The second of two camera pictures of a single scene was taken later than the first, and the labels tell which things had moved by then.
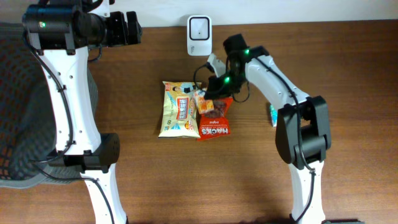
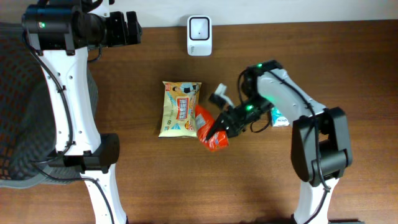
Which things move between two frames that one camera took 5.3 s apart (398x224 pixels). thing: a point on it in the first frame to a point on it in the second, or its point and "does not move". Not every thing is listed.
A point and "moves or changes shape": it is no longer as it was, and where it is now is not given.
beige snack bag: (179, 117) does not move
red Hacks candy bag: (216, 124) moves or changes shape
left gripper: (122, 37) does not move
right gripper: (216, 89) to (236, 122)
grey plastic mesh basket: (28, 114) does not move
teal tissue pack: (274, 114) does not move
